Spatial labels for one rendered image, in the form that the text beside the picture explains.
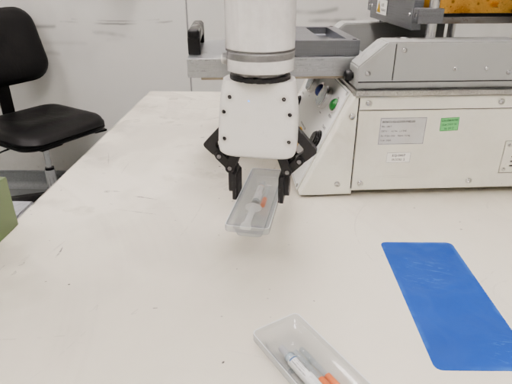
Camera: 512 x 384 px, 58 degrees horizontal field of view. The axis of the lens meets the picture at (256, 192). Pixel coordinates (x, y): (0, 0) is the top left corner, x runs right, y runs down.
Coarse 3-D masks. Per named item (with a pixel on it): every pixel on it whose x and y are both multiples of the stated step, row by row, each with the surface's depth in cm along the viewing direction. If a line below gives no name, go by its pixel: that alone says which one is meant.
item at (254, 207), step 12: (252, 168) 72; (252, 180) 68; (264, 180) 68; (276, 180) 68; (252, 192) 65; (264, 192) 65; (276, 192) 65; (240, 204) 61; (252, 204) 61; (264, 204) 61; (240, 216) 58; (252, 216) 58; (264, 216) 58; (264, 228) 56
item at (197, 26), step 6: (192, 24) 80; (198, 24) 80; (192, 30) 74; (198, 30) 74; (192, 36) 74; (198, 36) 74; (192, 42) 74; (198, 42) 74; (192, 48) 75; (198, 48) 75; (192, 54) 75; (198, 54) 75
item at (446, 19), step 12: (444, 0) 71; (456, 0) 71; (468, 0) 71; (480, 0) 72; (492, 0) 72; (504, 0) 72; (444, 12) 72; (456, 12) 72; (468, 12) 72; (480, 12) 72; (492, 12) 72; (504, 12) 73
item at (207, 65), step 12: (204, 48) 82; (216, 48) 82; (192, 60) 72; (204, 60) 72; (216, 60) 72; (300, 60) 73; (312, 60) 73; (324, 60) 73; (336, 60) 74; (348, 60) 74; (192, 72) 73; (204, 72) 73; (216, 72) 73; (228, 72) 73; (300, 72) 74; (312, 72) 74; (324, 72) 74; (336, 72) 74
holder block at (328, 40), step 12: (300, 36) 77; (312, 36) 77; (324, 36) 89; (336, 36) 82; (348, 36) 77; (300, 48) 73; (312, 48) 73; (324, 48) 74; (336, 48) 74; (348, 48) 74
